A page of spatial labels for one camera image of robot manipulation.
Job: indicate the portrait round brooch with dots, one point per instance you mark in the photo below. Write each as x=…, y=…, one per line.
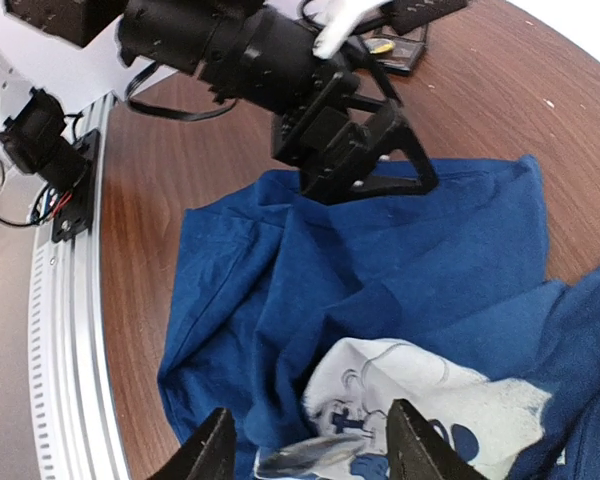
x=308, y=457

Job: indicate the black brooch display box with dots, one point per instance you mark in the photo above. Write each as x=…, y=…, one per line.
x=409, y=50

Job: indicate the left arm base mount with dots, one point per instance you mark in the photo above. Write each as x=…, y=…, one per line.
x=34, y=141

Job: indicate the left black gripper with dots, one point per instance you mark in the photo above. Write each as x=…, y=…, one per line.
x=339, y=160

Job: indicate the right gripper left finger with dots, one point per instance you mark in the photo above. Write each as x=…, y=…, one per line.
x=209, y=454

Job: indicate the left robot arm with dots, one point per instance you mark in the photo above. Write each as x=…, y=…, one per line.
x=243, y=50

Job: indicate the navy white clothing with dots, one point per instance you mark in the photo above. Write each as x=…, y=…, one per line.
x=308, y=320

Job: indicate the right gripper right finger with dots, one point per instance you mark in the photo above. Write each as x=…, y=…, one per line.
x=416, y=451

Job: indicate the front aluminium rail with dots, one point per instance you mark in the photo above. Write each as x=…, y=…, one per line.
x=57, y=412

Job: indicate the starry night round brooch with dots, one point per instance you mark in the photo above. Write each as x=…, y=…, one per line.
x=380, y=46

